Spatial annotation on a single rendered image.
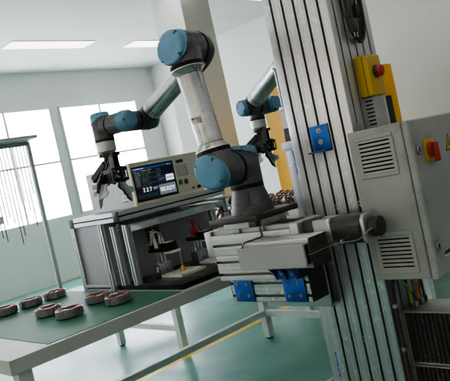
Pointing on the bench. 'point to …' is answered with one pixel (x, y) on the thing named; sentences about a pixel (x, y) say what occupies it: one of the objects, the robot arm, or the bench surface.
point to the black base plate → (150, 283)
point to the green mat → (4, 327)
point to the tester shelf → (141, 209)
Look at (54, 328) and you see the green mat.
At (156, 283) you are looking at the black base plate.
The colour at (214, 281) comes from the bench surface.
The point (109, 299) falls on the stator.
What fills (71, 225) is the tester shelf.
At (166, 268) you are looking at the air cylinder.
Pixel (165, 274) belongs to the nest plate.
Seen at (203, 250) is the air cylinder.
